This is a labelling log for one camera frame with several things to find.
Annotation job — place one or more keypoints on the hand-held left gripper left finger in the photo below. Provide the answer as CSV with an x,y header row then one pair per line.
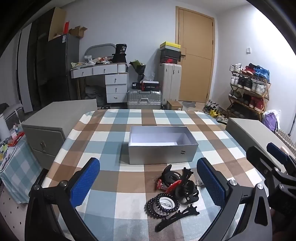
x,y
84,185

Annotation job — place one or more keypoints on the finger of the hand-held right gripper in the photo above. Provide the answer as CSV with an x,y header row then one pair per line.
x,y
257,157
276,150

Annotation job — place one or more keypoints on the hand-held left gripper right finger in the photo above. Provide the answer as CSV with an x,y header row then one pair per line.
x,y
211,185

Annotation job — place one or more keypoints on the red curved hair clip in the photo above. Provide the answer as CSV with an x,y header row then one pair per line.
x,y
173,185

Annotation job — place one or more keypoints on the white round badge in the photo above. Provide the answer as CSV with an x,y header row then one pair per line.
x,y
165,205

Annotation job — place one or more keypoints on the red snack packet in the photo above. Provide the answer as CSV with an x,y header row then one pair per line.
x,y
158,184

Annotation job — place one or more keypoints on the silver rectangular box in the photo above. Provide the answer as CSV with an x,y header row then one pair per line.
x,y
161,155

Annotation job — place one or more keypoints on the woven basket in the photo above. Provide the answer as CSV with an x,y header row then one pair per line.
x,y
285,136

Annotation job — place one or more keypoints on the grey cabinet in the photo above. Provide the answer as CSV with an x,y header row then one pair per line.
x,y
46,129
249,132

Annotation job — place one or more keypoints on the small black claw clip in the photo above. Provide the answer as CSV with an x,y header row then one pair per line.
x,y
186,173

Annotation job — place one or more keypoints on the large black claw clip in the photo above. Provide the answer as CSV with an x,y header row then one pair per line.
x,y
185,193

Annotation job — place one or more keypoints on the purple backpack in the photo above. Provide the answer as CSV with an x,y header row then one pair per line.
x,y
270,121

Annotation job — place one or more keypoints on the black round hair clip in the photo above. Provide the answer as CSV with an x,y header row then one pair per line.
x,y
168,172

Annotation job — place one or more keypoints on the checked tablecloth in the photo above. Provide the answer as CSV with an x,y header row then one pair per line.
x,y
115,143

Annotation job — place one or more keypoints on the black flat barrette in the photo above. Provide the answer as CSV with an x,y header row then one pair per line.
x,y
168,221

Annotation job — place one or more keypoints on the wooden shoe rack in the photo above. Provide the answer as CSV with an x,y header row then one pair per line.
x,y
266,92

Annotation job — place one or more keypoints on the pile of sandals and shoes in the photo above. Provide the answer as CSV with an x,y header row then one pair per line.
x,y
214,111

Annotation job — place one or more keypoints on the blue checked cloth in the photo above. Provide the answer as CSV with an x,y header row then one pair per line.
x,y
20,171

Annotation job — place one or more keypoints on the rows of sneakers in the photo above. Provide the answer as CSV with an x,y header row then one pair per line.
x,y
254,87

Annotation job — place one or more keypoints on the white perforated board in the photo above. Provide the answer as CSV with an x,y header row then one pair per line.
x,y
11,220

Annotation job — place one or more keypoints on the grey fur rug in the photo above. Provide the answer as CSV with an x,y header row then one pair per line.
x,y
189,104

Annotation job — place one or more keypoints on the colourful toy clutter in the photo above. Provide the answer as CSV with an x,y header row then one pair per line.
x,y
12,139

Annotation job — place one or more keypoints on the brown cardboard box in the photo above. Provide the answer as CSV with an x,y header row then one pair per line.
x,y
174,105

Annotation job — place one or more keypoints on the grey clothes heap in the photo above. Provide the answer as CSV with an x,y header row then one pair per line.
x,y
94,95

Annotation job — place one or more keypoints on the translucent storage box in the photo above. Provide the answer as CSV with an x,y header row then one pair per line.
x,y
15,115

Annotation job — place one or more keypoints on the wooden door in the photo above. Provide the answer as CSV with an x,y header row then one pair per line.
x,y
196,76

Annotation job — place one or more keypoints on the silver ribbed suitcase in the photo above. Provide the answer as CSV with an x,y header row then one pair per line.
x,y
143,99

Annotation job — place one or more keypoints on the white desk with drawers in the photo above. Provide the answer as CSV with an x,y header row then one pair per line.
x,y
115,80

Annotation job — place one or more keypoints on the white upright suitcase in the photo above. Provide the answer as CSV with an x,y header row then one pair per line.
x,y
170,83

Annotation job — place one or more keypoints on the small black box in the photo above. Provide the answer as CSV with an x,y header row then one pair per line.
x,y
136,85

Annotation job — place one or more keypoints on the black and red box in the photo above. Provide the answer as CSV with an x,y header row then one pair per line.
x,y
150,86

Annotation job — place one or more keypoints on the black refrigerator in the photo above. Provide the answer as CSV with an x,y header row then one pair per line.
x,y
60,69

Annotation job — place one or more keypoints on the desk clutter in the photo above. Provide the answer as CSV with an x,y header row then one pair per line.
x,y
92,61

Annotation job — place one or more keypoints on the dark wardrobe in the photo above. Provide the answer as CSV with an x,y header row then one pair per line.
x,y
41,64

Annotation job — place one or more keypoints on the bouquet in black wrap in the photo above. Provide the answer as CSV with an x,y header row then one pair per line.
x,y
138,68

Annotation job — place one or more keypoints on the white curtain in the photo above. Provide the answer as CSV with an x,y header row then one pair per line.
x,y
25,69

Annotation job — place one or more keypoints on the black shoe box red logo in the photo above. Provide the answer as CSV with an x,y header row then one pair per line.
x,y
170,60

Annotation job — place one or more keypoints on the black bag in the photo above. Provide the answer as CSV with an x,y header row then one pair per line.
x,y
119,58

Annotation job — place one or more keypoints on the grey arched mirror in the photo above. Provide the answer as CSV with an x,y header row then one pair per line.
x,y
99,49

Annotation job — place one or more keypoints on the yellow shoe box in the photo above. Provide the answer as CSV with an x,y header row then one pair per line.
x,y
170,45

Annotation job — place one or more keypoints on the open cardboard box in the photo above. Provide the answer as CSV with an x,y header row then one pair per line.
x,y
78,32

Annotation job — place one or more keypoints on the red carton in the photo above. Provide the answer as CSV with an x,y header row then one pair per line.
x,y
66,27

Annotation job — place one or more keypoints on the flat cardboard sheet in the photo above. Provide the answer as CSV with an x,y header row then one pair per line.
x,y
56,23

